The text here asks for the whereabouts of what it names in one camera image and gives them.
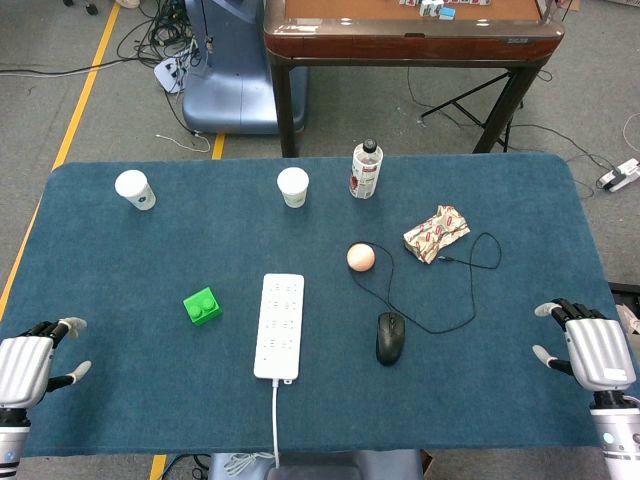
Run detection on green toy brick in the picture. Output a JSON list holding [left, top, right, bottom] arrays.
[[182, 286, 223, 327]]

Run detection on white floor power strip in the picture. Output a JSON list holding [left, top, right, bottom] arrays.
[[153, 56, 189, 94]]

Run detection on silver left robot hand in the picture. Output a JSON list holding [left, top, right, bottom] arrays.
[[0, 316, 93, 409]]

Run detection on white floor strip with plugs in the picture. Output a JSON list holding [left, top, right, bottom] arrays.
[[596, 157, 640, 194]]

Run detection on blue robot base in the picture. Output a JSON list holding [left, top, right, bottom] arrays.
[[182, 0, 309, 136]]

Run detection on brown mahjong table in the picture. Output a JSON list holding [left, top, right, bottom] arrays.
[[263, 0, 566, 159]]

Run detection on plastic bottle black cap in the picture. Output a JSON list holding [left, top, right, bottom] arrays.
[[348, 138, 385, 200]]

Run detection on black computer mouse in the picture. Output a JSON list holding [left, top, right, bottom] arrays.
[[375, 311, 406, 367]]

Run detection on black mouse cable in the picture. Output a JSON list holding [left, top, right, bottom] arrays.
[[352, 232, 503, 335]]

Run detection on crumpled red white wrapper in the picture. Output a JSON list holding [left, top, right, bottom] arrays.
[[402, 204, 472, 265]]

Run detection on blue table cloth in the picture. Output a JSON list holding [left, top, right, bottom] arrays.
[[0, 152, 614, 459]]

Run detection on grey own robot base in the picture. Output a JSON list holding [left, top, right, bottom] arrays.
[[207, 448, 425, 480]]

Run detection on orange ball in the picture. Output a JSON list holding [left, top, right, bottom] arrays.
[[346, 242, 376, 273]]

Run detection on white power cable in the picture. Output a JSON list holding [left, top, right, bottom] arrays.
[[222, 378, 282, 474]]

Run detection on tangled black floor cables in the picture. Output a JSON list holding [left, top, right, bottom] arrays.
[[116, 0, 202, 67]]

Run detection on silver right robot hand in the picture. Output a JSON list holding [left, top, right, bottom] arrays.
[[532, 298, 639, 394]]

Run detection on thin white floor cable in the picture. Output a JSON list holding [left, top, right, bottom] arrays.
[[155, 132, 213, 154]]

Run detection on paper cup blue flower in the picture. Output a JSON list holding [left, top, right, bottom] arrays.
[[114, 169, 157, 212]]

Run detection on hanging black pendant cable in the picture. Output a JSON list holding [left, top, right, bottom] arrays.
[[198, 0, 217, 55]]

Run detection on paper cup green flower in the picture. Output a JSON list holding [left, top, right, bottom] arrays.
[[276, 166, 311, 209]]

